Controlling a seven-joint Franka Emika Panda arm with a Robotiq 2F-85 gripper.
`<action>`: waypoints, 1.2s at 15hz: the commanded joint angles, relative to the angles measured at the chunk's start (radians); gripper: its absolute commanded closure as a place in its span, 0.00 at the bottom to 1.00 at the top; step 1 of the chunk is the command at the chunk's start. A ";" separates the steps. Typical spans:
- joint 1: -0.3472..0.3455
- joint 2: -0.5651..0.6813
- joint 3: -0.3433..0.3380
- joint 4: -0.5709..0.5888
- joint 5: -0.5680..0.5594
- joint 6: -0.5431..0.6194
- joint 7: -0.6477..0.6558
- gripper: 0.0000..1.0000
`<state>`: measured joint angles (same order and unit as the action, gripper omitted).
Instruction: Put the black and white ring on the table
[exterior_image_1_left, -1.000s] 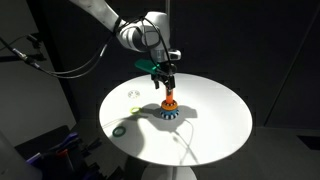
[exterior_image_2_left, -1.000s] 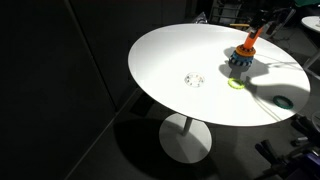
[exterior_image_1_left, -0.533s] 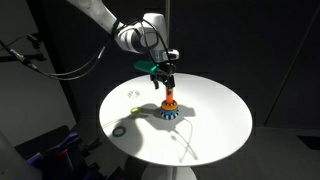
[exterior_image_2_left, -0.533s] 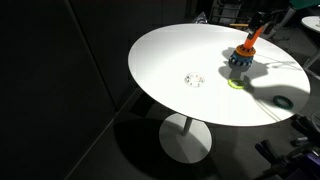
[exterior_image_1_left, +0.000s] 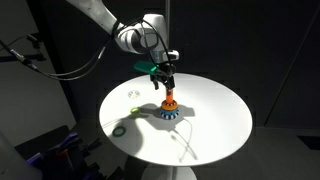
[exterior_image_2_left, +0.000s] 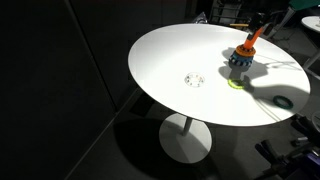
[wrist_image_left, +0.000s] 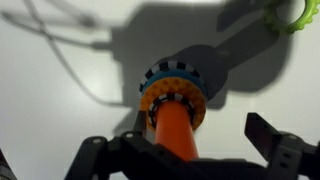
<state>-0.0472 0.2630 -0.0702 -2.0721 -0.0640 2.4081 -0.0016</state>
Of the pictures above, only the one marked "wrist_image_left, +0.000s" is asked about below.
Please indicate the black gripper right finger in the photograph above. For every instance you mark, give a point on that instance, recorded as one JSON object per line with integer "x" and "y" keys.
{"x": 286, "y": 156}

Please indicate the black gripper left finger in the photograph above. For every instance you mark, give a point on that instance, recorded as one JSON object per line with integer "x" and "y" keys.
{"x": 93, "y": 156}

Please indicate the orange stacking peg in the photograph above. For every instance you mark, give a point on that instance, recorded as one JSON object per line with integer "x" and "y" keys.
{"x": 175, "y": 133}

